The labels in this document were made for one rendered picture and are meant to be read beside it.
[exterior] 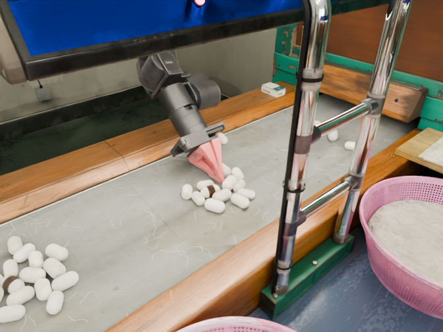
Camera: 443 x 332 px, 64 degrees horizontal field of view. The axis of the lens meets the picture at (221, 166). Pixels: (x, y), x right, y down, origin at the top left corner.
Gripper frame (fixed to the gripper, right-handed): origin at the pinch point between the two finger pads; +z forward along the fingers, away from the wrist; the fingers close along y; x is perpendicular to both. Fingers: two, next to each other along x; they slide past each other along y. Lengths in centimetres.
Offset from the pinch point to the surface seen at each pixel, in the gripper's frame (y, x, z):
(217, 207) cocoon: -5.7, -3.6, 4.8
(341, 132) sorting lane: 36.6, -0.5, 3.2
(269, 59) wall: 132, 90, -63
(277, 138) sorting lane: 22.3, 4.8, -2.9
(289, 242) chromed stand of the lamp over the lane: -7.9, -19.2, 13.4
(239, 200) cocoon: -1.7, -4.6, 5.6
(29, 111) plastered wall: 9, 181, -117
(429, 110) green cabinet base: 48, -15, 9
